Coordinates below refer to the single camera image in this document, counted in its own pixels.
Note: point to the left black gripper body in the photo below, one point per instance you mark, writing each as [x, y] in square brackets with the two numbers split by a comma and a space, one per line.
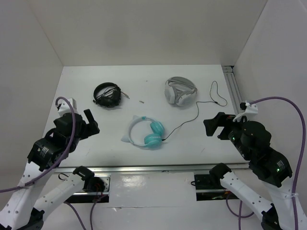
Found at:
[88, 130]

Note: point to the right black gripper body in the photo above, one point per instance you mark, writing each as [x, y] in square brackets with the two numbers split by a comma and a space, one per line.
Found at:
[230, 130]

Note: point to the teal white cat-ear headphones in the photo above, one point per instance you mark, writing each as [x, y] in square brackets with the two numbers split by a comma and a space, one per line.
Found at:
[144, 132]

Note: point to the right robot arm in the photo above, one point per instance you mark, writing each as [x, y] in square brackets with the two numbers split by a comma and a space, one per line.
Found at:
[252, 141]

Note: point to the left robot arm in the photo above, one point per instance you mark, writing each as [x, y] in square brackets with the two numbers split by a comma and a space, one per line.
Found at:
[26, 209]

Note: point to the black headphones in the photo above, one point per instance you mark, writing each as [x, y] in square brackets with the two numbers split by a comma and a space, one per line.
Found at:
[108, 95]

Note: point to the white grey gaming headset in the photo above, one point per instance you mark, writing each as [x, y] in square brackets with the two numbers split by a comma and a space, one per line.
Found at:
[180, 91]

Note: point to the white cover plate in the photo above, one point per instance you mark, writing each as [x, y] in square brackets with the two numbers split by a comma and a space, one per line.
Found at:
[163, 189]

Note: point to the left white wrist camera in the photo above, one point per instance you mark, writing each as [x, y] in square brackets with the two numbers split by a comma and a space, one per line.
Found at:
[64, 108]

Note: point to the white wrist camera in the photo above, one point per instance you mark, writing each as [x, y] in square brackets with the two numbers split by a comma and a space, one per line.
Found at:
[248, 109]
[64, 108]

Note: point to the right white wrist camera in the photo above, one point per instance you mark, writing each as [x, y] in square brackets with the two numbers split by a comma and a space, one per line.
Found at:
[248, 109]

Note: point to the aluminium side rail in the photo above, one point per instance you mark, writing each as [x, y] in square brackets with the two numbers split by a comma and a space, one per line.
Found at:
[232, 88]

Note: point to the aluminium front rail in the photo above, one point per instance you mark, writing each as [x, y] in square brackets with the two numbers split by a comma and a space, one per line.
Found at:
[198, 168]

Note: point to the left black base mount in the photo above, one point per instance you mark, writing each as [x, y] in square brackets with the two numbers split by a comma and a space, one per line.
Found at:
[96, 190]

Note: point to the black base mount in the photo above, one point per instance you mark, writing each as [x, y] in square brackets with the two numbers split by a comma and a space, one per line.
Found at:
[96, 190]
[206, 190]

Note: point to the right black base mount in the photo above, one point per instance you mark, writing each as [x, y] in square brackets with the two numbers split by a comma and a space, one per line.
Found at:
[206, 190]

